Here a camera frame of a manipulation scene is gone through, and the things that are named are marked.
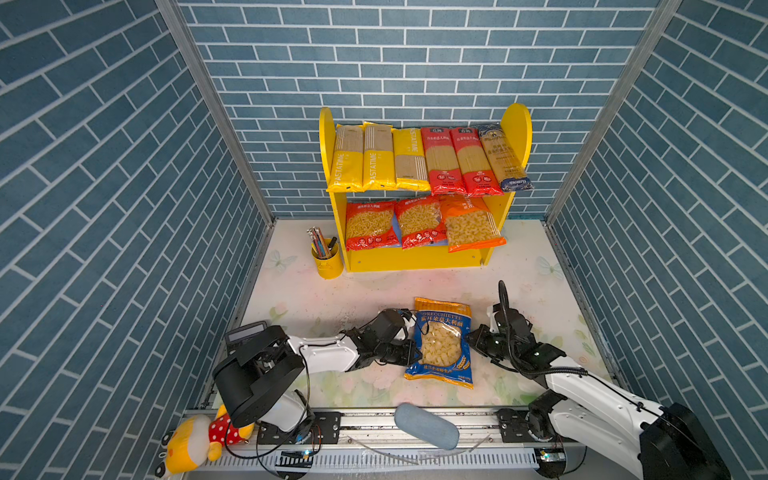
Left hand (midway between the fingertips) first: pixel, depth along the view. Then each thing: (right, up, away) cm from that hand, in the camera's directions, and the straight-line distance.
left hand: (423, 358), depth 82 cm
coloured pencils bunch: (-32, +31, +14) cm, 47 cm away
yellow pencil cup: (-30, +24, +15) cm, 41 cm away
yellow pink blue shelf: (-9, +26, +26) cm, 38 cm away
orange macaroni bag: (+16, +39, +14) cm, 44 cm away
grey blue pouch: (+3, -13, -11) cm, 18 cm away
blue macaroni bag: (+5, +7, +5) cm, 10 cm away
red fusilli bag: (-16, +38, +12) cm, 43 cm away
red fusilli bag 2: (+1, +39, +14) cm, 42 cm away
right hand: (+11, +6, +2) cm, 13 cm away
